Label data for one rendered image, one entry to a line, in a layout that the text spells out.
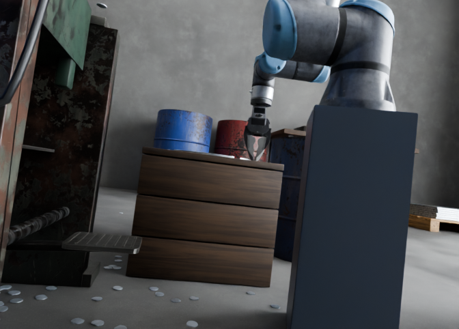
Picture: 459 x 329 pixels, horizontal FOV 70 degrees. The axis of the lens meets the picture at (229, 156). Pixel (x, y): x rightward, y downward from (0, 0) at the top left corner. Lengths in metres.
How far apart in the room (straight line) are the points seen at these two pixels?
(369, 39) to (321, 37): 0.09
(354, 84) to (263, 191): 0.41
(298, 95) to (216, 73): 1.07
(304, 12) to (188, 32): 3.59
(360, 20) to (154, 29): 3.64
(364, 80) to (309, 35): 0.14
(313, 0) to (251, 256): 0.66
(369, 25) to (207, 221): 0.61
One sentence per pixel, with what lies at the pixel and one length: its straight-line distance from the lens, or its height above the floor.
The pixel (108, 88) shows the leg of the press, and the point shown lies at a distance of 0.86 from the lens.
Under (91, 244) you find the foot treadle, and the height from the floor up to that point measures 0.16.
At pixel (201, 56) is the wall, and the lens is 4.16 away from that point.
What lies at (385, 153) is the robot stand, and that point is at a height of 0.37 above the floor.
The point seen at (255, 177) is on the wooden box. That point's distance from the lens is 0.93.
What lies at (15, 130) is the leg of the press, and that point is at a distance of 0.40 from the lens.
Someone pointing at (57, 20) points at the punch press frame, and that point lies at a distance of 0.68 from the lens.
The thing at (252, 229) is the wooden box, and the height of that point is 0.16.
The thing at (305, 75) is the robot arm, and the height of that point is 0.63.
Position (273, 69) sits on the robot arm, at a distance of 1.01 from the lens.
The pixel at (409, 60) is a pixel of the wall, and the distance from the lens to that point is 5.32.
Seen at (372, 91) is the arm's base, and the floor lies 0.49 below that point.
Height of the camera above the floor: 0.30
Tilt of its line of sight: 3 degrees up
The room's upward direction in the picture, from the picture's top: 7 degrees clockwise
